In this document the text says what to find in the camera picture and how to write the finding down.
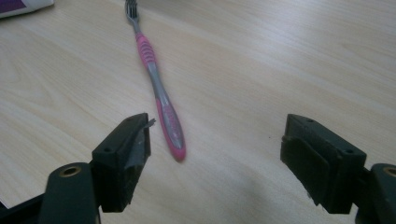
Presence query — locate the white and purple toothpaste tube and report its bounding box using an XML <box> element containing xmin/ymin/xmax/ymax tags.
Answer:
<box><xmin>0</xmin><ymin>0</ymin><xmax>55</xmax><ymax>19</ymax></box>

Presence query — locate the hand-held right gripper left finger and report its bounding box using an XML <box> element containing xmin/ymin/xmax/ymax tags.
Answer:
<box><xmin>91</xmin><ymin>112</ymin><xmax>152</xmax><ymax>214</ymax></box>

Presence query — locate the pink and grey toothbrush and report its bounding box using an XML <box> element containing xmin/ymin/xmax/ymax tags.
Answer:
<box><xmin>124</xmin><ymin>0</ymin><xmax>187</xmax><ymax>162</ymax></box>

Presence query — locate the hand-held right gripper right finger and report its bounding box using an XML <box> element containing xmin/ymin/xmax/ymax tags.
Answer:
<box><xmin>279</xmin><ymin>113</ymin><xmax>368</xmax><ymax>215</ymax></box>

